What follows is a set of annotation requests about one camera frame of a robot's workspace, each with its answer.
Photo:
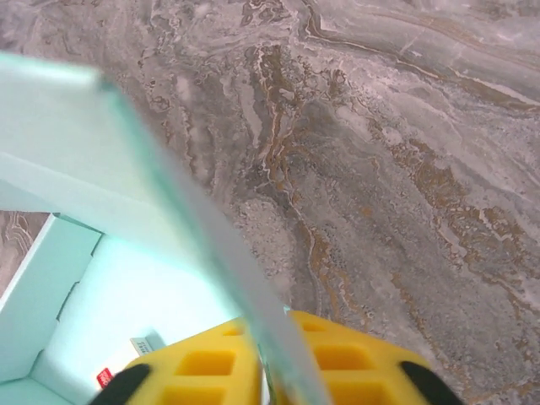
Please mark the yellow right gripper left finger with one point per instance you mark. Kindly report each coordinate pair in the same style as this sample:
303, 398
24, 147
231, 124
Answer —
249, 371

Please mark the small white card red dot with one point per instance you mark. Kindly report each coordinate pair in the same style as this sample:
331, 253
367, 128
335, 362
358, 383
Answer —
104, 377

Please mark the teal paper box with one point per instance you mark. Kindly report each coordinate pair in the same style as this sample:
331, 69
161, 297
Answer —
84, 147

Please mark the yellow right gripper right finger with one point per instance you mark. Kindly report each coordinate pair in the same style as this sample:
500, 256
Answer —
379, 367

